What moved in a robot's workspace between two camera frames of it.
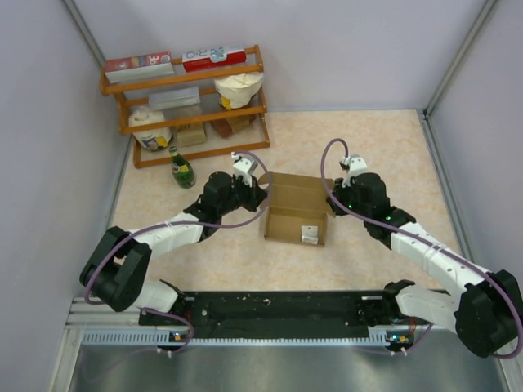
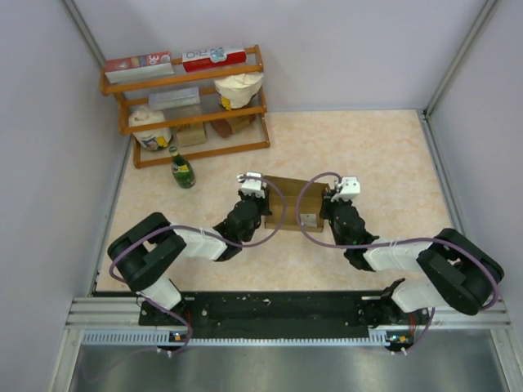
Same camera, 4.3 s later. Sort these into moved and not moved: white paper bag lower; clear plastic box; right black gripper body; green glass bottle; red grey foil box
Moved: right black gripper body
Not moved: clear plastic box; white paper bag lower; red grey foil box; green glass bottle
